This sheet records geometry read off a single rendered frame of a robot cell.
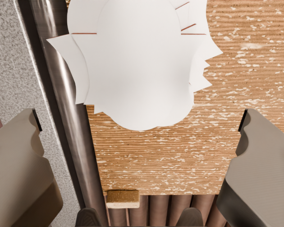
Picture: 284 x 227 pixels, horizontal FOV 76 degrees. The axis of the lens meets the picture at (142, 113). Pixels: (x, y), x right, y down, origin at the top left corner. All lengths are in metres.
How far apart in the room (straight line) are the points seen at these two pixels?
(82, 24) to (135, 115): 0.10
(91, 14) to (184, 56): 0.09
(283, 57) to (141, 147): 0.22
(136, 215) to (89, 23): 0.41
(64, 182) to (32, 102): 0.18
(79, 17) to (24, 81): 0.15
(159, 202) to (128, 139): 0.19
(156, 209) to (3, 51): 0.40
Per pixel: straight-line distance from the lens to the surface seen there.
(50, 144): 0.35
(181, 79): 0.18
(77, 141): 0.32
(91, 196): 0.43
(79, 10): 0.18
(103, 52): 0.17
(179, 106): 0.22
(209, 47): 0.23
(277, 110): 0.31
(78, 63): 0.19
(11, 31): 0.29
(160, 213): 0.47
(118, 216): 0.48
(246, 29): 0.25
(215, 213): 0.52
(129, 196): 0.36
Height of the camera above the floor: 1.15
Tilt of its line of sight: 59 degrees down
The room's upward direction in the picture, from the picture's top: 179 degrees clockwise
